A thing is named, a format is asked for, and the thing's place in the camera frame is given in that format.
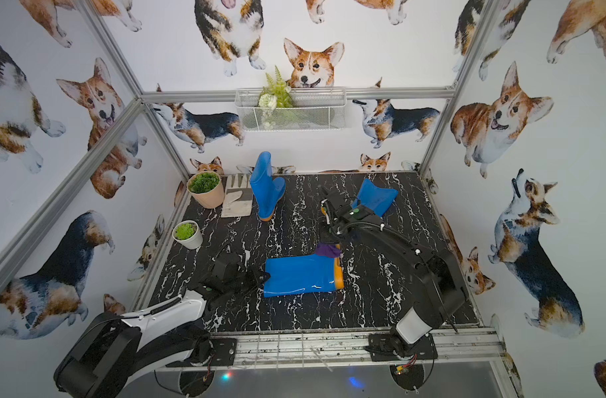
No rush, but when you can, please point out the purple cloth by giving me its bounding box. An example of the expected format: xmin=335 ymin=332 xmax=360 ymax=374
xmin=314 ymin=242 xmax=342 ymax=259

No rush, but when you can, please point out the blue rubber boot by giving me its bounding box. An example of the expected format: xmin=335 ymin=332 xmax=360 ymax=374
xmin=263 ymin=253 xmax=345 ymax=298
xmin=320 ymin=178 xmax=399 ymax=220
xmin=250 ymin=151 xmax=286 ymax=222

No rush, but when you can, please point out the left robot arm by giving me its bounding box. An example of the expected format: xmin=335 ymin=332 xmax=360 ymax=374
xmin=53 ymin=253 xmax=271 ymax=397

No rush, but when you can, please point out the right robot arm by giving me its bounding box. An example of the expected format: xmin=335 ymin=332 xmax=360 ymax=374
xmin=319 ymin=187 xmax=468 ymax=346

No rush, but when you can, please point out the blue rubber boot back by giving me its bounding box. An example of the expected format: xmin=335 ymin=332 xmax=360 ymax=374
xmin=320 ymin=178 xmax=399 ymax=220

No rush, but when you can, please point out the small white plant pot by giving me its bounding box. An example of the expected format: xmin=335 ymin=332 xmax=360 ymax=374
xmin=172 ymin=221 xmax=203 ymax=250

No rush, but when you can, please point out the green moss in white pot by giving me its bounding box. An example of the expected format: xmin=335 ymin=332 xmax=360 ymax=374
xmin=173 ymin=222 xmax=197 ymax=241

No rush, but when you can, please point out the pink ribbed plant pot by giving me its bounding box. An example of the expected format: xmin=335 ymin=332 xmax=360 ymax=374
xmin=187 ymin=171 xmax=225 ymax=209

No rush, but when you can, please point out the green plant in pink pot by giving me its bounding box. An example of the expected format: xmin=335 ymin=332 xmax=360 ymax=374
xmin=188 ymin=172 xmax=221 ymax=194

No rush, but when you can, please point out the fern with white flower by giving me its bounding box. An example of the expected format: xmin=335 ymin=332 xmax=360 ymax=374
xmin=258 ymin=66 xmax=294 ymax=129

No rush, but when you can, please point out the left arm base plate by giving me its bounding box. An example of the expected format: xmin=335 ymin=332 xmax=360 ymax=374
xmin=167 ymin=338 xmax=238 ymax=368

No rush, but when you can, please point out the white wire wall basket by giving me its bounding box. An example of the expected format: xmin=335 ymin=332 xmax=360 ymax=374
xmin=235 ymin=88 xmax=347 ymax=132

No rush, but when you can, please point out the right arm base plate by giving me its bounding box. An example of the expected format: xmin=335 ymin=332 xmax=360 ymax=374
xmin=364 ymin=333 xmax=438 ymax=362

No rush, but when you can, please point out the aluminium front rail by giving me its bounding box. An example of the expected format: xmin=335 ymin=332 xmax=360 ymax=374
xmin=162 ymin=327 xmax=505 ymax=371

